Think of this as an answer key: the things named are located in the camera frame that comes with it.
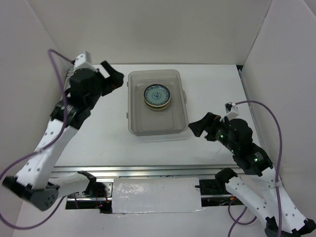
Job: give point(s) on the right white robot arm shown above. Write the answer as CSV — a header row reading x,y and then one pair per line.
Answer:
x,y
274,208

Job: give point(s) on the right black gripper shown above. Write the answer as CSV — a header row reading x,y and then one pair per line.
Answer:
x,y
205,123

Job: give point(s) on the clear grey plastic bin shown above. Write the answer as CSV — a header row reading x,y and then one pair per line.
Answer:
x,y
145,122

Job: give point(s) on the cream plate with black brushstroke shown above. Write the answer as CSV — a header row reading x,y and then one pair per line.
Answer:
x,y
157,108

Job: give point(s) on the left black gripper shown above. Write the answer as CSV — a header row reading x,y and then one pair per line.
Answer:
x,y
116,79

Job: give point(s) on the aluminium front rail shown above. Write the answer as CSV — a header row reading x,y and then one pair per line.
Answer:
x,y
156,171

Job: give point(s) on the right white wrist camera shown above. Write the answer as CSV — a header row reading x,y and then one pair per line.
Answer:
x,y
232,112

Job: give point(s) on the blue patterned plate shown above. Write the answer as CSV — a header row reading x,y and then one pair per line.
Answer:
x,y
157,95

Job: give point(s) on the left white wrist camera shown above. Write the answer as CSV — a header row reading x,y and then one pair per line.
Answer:
x,y
83,61

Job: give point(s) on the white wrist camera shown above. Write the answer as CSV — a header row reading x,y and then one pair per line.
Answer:
x,y
232,112
83,61

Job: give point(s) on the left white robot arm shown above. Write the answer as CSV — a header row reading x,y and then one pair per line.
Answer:
x,y
33,183

